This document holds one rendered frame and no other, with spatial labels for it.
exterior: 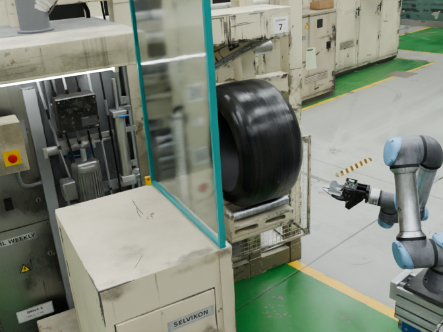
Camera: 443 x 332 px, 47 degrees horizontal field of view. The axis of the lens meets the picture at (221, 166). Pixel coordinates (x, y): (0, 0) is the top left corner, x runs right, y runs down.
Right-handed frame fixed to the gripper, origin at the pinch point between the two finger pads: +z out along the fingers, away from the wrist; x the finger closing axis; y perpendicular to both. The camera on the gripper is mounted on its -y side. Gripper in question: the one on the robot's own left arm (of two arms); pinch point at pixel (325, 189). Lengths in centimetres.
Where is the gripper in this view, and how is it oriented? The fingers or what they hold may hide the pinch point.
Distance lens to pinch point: 243.3
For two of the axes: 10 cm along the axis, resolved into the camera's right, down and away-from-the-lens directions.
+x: -3.5, 6.8, -6.4
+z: -9.4, -2.0, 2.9
